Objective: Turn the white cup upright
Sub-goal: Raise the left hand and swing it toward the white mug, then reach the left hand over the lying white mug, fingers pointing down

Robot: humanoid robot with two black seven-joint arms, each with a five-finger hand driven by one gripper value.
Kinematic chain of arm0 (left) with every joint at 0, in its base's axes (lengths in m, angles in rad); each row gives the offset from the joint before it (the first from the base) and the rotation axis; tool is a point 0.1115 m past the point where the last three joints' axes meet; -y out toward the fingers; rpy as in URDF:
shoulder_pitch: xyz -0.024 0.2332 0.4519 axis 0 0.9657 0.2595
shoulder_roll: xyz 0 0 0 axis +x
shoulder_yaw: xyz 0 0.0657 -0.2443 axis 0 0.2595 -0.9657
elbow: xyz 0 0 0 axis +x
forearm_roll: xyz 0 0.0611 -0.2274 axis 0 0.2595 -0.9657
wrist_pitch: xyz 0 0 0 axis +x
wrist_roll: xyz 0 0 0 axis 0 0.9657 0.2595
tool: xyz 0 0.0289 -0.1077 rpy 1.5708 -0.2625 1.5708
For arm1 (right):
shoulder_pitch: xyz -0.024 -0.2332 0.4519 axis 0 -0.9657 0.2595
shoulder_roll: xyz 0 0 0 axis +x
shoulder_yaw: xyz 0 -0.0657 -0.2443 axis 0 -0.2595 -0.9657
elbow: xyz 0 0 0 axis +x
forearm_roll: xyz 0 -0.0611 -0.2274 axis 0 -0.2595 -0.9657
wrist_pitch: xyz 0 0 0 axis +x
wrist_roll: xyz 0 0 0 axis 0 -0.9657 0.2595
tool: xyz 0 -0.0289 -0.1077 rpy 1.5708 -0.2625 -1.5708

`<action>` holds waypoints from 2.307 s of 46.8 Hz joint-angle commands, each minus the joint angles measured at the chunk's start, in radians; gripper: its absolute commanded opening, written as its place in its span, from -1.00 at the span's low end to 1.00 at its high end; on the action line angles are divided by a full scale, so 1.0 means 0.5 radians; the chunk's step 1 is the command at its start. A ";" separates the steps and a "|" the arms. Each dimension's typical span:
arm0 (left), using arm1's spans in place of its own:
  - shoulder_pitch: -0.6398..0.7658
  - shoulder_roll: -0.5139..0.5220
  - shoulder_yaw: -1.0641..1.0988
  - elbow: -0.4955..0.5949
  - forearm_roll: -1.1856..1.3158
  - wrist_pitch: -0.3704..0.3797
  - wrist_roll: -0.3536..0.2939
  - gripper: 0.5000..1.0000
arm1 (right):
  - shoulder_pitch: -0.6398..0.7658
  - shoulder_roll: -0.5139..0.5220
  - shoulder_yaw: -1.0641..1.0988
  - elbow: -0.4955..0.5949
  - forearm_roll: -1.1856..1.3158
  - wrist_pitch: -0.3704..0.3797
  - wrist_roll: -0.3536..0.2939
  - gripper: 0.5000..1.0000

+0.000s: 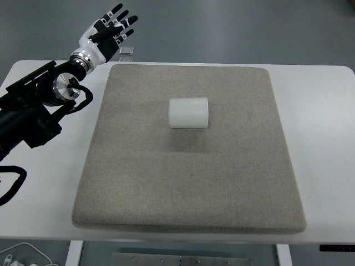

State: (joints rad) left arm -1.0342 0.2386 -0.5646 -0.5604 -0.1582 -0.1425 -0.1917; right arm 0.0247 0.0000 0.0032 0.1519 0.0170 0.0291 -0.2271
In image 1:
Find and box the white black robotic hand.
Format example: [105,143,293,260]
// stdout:
[70,3,138,74]

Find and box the white cup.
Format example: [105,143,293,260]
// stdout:
[168,98,209,129]

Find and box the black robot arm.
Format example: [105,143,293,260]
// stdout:
[1,59,93,159]

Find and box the upper metal floor plate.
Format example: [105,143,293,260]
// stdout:
[119,46,134,55]

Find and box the metal floor plate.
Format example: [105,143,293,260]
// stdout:
[119,57,134,62]
[119,46,134,55]

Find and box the lower metal floor plate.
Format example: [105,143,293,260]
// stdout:
[119,57,134,62]

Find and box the beige felt mat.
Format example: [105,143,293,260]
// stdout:
[72,64,307,234]

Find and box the left white table leg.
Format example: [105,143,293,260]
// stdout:
[65,241,84,266]

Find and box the white table leg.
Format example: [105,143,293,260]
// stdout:
[276,244,293,266]
[65,241,84,266]

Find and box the right white table leg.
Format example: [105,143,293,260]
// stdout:
[276,244,293,266]

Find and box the black table control panel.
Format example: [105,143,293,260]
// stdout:
[319,244,355,253]

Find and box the black sleeved cable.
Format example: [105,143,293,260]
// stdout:
[0,165,28,207]

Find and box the grey metal base plate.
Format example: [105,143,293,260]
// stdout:
[111,253,250,266]

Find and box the white cable on floor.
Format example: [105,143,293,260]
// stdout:
[0,242,60,266]

